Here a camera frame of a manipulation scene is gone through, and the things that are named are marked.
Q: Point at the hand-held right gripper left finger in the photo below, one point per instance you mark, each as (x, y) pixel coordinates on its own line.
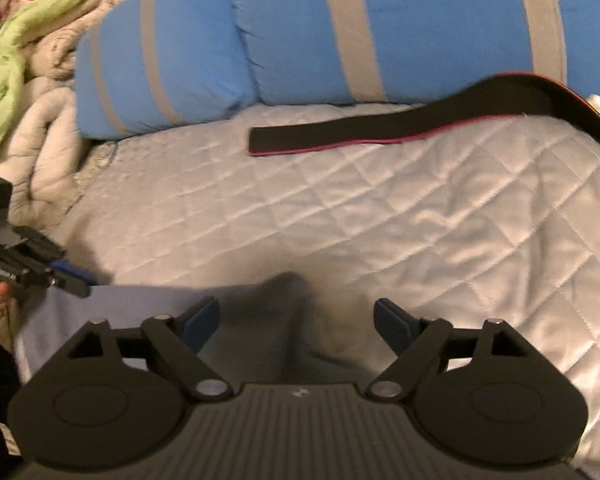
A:
(202, 324)

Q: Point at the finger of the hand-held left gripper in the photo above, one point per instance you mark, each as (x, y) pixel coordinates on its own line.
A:
(72, 277)

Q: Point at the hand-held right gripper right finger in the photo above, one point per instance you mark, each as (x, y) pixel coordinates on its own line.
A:
(392, 326)

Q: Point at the grey fleece pants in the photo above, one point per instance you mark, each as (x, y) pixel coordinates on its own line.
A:
(260, 325)

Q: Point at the white quilted comforter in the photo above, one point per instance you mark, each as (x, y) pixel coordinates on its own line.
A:
(45, 160)

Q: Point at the grey quilted bedspread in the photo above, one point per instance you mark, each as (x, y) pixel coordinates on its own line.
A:
(380, 210)

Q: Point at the black belt with red edge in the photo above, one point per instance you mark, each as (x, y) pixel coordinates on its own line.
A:
(380, 130)

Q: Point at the light green blanket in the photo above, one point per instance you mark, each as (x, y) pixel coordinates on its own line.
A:
(15, 60)

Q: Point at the beige fluffy blanket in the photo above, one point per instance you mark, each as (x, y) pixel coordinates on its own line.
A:
(60, 55)

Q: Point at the blue grey-striped pillow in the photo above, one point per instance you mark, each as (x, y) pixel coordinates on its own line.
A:
(180, 60)
(430, 25)

